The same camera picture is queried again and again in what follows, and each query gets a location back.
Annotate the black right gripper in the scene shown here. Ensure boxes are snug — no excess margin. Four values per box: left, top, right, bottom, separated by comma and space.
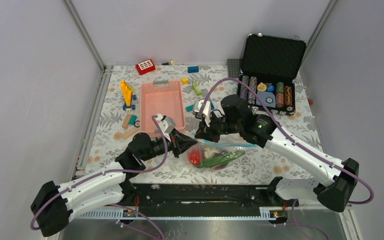
195, 109, 243, 143

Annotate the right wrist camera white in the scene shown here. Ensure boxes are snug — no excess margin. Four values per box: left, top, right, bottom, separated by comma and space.
193, 99, 212, 127

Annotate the wooden plank block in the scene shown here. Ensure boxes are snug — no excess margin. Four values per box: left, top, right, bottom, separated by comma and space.
121, 114, 132, 129

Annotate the small yellow block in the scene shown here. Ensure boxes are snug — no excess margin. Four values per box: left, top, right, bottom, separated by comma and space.
181, 77, 189, 85

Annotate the green curved block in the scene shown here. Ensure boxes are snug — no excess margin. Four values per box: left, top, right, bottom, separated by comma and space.
192, 82, 202, 96

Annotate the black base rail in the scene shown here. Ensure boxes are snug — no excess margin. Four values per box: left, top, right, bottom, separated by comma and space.
119, 183, 293, 218

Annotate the red window block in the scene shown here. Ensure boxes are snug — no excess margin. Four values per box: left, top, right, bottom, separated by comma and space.
135, 59, 156, 75

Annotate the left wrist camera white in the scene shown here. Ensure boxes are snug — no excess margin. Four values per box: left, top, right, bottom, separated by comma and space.
154, 113, 175, 142

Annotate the clear zip top bag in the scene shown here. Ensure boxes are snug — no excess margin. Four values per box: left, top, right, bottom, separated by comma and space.
181, 133, 257, 171

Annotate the yellow toy frame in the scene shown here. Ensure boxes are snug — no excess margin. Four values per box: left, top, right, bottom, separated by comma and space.
120, 80, 133, 108

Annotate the white mushroom toy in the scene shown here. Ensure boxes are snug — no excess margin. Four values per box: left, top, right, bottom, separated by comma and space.
203, 148, 222, 159

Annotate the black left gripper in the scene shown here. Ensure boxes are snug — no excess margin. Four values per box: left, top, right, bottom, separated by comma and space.
141, 128, 198, 162

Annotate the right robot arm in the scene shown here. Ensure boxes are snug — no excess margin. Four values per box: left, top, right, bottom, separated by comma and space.
194, 94, 360, 213

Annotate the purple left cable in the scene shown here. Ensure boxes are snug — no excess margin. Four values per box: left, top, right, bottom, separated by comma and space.
29, 114, 170, 240

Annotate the blue brick far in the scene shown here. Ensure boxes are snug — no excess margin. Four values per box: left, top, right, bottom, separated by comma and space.
187, 65, 199, 74

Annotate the black poker chip case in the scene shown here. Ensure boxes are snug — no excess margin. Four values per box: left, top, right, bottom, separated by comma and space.
237, 33, 307, 116

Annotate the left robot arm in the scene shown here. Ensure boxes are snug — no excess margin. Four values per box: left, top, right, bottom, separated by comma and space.
30, 129, 197, 237

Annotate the pink perforated plastic basket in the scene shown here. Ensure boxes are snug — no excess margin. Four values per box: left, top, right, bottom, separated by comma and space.
139, 79, 186, 137

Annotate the red pepper toy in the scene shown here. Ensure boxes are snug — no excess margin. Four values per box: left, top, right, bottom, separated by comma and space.
187, 149, 202, 166

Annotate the teal small block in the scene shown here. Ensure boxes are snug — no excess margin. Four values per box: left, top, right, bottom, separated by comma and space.
185, 104, 195, 112

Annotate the grey baseplate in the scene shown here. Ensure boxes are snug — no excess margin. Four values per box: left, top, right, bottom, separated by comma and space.
226, 58, 242, 79

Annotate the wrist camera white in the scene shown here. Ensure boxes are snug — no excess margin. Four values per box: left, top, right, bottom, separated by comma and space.
154, 113, 175, 142
193, 99, 212, 127

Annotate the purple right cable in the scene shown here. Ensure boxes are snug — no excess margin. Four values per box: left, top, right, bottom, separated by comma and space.
196, 77, 375, 240

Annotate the purple cable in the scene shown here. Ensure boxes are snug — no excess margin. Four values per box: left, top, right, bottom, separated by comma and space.
196, 77, 375, 240
29, 114, 170, 240

